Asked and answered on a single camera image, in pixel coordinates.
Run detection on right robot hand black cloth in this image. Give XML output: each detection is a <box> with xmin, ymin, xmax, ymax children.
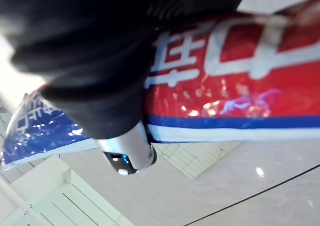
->
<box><xmin>0</xmin><ymin>0</ymin><xmax>252</xmax><ymax>177</ymax></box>

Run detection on red blue plastic tissue pack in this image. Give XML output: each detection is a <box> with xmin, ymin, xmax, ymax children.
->
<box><xmin>0</xmin><ymin>0</ymin><xmax>320</xmax><ymax>171</ymax></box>

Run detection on white cabinet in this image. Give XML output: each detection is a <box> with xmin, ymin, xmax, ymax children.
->
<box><xmin>0</xmin><ymin>155</ymin><xmax>123</xmax><ymax>226</ymax></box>

